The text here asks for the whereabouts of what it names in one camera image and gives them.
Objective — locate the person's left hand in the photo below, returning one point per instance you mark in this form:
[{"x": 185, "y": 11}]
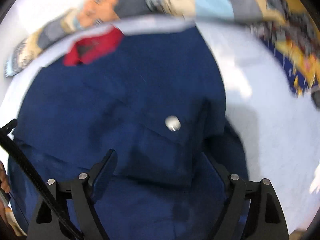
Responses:
[{"x": 4, "y": 179}]

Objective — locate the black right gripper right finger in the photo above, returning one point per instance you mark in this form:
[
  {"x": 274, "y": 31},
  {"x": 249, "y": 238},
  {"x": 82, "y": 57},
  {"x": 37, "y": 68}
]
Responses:
[{"x": 246, "y": 209}]

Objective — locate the navy work shirt red collar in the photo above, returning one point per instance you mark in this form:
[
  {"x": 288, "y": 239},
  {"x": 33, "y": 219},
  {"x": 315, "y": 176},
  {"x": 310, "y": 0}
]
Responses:
[{"x": 159, "y": 101}]

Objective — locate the dark patterned crumpled cloth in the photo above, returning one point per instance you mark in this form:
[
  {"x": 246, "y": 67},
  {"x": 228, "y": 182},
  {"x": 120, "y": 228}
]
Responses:
[{"x": 295, "y": 45}]

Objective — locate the striped patchwork rolled quilt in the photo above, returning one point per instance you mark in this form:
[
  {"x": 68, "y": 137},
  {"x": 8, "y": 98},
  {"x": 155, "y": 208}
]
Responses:
[{"x": 96, "y": 12}]

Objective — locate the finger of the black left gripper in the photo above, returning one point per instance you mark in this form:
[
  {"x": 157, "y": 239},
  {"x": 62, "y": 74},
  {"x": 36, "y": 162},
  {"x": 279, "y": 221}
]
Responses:
[{"x": 6, "y": 129}]

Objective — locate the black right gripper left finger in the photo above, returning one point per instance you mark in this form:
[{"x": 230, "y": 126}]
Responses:
[{"x": 66, "y": 209}]

